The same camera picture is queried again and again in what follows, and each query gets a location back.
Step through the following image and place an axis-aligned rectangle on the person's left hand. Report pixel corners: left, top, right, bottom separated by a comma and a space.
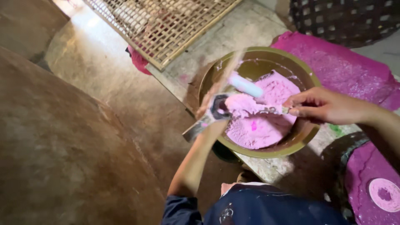
196, 89, 232, 132

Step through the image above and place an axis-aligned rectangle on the person's right hand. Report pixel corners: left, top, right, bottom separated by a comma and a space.
283, 87, 372, 126

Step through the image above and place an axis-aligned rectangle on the metal scraper spoon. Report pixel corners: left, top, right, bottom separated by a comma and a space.
250, 106, 290, 115

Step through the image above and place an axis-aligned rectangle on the olive green round bowl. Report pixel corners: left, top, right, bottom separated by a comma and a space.
198, 46, 323, 159

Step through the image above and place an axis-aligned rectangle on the pink powdered sheet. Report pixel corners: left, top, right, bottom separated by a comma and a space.
271, 31, 400, 112

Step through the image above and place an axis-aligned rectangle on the light blue plastic cylinder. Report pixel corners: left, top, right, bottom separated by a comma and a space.
229, 73, 265, 98

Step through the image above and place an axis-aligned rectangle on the pink dough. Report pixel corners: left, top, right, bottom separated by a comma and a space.
224, 70, 302, 150

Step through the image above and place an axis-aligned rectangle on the round tray with magenta paste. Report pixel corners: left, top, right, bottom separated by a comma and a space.
322, 131, 400, 225

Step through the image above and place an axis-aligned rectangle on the red pink cloth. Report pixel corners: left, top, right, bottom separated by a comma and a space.
127, 45, 153, 76

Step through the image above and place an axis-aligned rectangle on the dark woven basket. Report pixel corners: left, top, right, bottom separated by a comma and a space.
289, 0, 400, 48

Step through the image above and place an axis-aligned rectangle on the woven bamboo tray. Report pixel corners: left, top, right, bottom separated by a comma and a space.
82, 0, 244, 71

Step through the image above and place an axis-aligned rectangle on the pink round lid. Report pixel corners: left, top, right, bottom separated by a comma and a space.
368, 178, 400, 213

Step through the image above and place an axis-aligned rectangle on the person's dark blue clothing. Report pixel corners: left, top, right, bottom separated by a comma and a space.
161, 182, 351, 225

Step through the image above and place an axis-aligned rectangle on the large brown round slab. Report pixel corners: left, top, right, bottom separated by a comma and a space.
0, 46, 167, 225

